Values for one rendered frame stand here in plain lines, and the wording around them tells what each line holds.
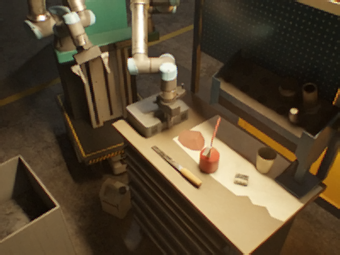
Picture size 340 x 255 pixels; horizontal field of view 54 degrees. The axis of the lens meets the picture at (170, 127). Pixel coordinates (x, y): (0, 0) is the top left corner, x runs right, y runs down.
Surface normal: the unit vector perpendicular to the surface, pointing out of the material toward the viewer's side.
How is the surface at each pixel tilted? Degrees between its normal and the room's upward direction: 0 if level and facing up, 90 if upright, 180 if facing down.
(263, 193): 0
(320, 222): 0
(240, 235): 0
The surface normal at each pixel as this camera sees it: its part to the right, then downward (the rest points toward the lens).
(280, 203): 0.00, -0.76
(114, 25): 0.46, 0.58
